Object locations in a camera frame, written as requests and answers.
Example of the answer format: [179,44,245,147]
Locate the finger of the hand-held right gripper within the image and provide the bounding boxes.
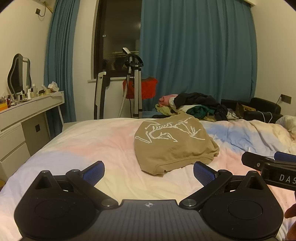
[274,151,296,163]
[241,152,270,172]

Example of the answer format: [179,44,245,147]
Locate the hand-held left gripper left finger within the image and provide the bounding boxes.
[30,161,119,209]

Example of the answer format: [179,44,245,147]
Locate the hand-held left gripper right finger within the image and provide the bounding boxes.
[179,161,270,209]

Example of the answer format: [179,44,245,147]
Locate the tan printed t-shirt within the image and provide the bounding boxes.
[134,115,220,176]

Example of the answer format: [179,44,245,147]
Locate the pile of clothes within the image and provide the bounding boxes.
[153,92,238,123]

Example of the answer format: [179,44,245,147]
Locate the pastel bed sheet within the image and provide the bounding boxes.
[0,117,296,241]

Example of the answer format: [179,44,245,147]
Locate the white crumpled duvet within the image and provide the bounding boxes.
[275,115,296,134]

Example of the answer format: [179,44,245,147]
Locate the cardboard box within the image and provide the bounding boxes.
[238,103,258,117]

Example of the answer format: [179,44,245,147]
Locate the black sofa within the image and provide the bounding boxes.
[221,97,283,124]

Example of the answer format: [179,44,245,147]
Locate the white dressing desk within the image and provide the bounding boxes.
[0,91,65,184]

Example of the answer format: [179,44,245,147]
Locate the tissue box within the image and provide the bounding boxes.
[47,81,60,94]

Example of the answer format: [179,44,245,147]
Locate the red cloth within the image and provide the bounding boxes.
[122,77,159,100]

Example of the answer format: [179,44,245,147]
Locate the garment steamer stand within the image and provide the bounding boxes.
[119,47,144,119]

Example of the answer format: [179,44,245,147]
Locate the group of cosmetic bottles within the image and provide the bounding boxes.
[16,83,39,101]

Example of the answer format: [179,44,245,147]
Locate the narrow blue curtain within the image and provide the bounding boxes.
[44,0,80,123]

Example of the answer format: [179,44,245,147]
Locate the wavy black-framed mirror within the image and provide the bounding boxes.
[7,53,32,98]

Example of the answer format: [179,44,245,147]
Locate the wide blue curtain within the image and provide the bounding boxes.
[139,0,258,114]

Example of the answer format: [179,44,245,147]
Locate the dark window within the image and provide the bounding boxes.
[93,0,142,78]

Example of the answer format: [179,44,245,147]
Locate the white cable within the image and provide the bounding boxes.
[256,111,274,123]

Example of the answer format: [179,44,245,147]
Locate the white upright folded frame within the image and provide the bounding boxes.
[93,71,112,120]

